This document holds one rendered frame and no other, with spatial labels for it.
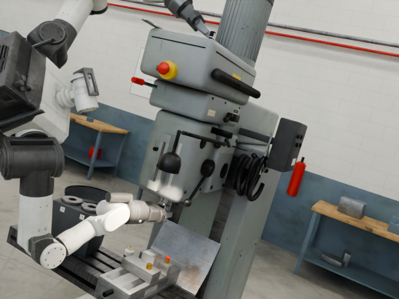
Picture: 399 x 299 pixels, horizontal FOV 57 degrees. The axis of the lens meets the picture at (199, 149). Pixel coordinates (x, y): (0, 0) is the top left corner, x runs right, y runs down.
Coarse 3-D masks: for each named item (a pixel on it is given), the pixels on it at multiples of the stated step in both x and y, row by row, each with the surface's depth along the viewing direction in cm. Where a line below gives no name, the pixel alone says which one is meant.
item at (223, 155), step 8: (216, 136) 147; (232, 136) 156; (232, 144) 158; (216, 152) 147; (224, 152) 152; (232, 152) 160; (216, 160) 148; (224, 160) 155; (216, 168) 150; (224, 168) 157; (216, 176) 152; (224, 176) 161; (208, 184) 149; (216, 184) 155
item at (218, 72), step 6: (216, 72) 116; (222, 72) 116; (216, 78) 116; (222, 78) 118; (228, 78) 121; (234, 78) 126; (228, 84) 125; (234, 84) 128; (240, 84) 132; (246, 84) 140; (240, 90) 137; (246, 90) 140; (252, 90) 145; (252, 96) 150; (258, 96) 154
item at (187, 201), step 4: (208, 160) 141; (212, 160) 142; (204, 164) 140; (208, 164) 140; (212, 164) 142; (204, 168) 140; (208, 168) 140; (212, 168) 142; (204, 172) 140; (208, 172) 141; (212, 172) 144; (204, 176) 140; (208, 176) 142; (200, 184) 138; (196, 188) 137; (192, 192) 136; (196, 192) 136; (192, 196) 135; (188, 200) 133; (184, 204) 133; (188, 204) 132
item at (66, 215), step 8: (56, 200) 162; (64, 200) 161; (72, 200) 167; (80, 200) 166; (56, 208) 160; (64, 208) 159; (72, 208) 158; (80, 208) 160; (88, 208) 159; (56, 216) 160; (64, 216) 159; (72, 216) 158; (80, 216) 157; (88, 216) 156; (56, 224) 160; (64, 224) 159; (72, 224) 158; (56, 232) 161; (88, 240) 157; (96, 240) 163; (80, 248) 158; (88, 248) 158; (96, 248) 166
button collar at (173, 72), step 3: (168, 63) 118; (171, 63) 117; (174, 63) 118; (171, 66) 117; (174, 66) 117; (171, 69) 117; (174, 69) 117; (177, 69) 118; (168, 72) 118; (171, 72) 117; (174, 72) 117; (162, 75) 119; (165, 75) 118; (168, 75) 118; (171, 75) 117; (174, 75) 118; (165, 78) 118; (168, 78) 118; (171, 78) 118
